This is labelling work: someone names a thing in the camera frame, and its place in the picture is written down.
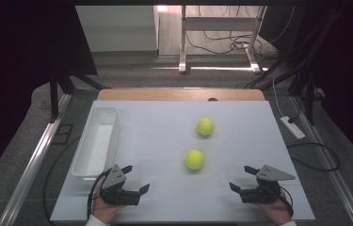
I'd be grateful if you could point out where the person's left hand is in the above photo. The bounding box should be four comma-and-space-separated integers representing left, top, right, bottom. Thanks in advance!
91, 193, 125, 225

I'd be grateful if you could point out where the black looped floor cable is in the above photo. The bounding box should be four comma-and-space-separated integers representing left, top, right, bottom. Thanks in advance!
286, 142, 342, 172

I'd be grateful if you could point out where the white desk frame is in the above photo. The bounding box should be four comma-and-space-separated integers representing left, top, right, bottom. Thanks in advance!
178, 5, 268, 75

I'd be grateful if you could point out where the white plastic bin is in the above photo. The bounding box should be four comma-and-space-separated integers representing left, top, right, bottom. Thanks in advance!
71, 106, 121, 181

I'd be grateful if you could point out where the white board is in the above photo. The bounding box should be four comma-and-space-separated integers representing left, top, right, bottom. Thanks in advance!
49, 100, 316, 222

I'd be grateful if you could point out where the white cabinet panel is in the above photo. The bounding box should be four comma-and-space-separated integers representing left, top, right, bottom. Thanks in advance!
75, 5, 160, 53

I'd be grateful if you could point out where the white power strip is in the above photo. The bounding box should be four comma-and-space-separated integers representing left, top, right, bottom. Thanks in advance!
279, 115, 307, 140

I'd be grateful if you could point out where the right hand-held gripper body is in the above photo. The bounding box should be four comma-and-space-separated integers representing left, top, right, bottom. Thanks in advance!
240, 164, 297, 204

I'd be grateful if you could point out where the long black floor cable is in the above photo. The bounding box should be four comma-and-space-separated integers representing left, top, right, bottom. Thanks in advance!
41, 135, 82, 222

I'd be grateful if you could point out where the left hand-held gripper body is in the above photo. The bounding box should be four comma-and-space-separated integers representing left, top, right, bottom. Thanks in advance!
99, 164, 141, 207

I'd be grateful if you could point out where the tangle of black cables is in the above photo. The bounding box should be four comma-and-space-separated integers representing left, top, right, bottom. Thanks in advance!
185, 5, 280, 60

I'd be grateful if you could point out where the yellow tennis ball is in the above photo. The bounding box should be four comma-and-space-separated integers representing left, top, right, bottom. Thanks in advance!
196, 117, 216, 137
185, 149, 206, 171

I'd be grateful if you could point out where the person's left white sleeve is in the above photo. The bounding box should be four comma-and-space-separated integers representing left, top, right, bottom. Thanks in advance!
85, 214, 111, 226

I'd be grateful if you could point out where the person's right hand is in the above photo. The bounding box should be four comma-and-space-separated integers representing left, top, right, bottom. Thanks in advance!
254, 190, 293, 226

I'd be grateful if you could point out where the wooden table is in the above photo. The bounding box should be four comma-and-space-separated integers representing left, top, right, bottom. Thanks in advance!
97, 88, 266, 102

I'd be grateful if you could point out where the hand-held gripper black cable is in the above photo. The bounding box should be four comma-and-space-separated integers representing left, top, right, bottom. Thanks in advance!
86, 169, 112, 220
278, 185, 295, 218

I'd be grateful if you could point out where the metal floor rail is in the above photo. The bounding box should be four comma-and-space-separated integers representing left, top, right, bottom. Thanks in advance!
291, 94, 353, 226
0, 93, 72, 226

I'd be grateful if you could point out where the black metal stand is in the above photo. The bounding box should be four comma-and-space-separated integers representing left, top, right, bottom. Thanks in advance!
234, 8, 345, 126
49, 64, 112, 122

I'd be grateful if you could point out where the right hand-held gripper black cable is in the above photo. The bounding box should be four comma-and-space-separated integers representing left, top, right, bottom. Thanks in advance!
278, 185, 295, 218

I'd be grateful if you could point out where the white power cable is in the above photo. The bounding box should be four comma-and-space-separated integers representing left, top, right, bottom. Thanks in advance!
272, 76, 287, 119

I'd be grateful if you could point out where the left hand-held gripper black cable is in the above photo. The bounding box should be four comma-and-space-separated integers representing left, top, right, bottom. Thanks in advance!
86, 169, 112, 220

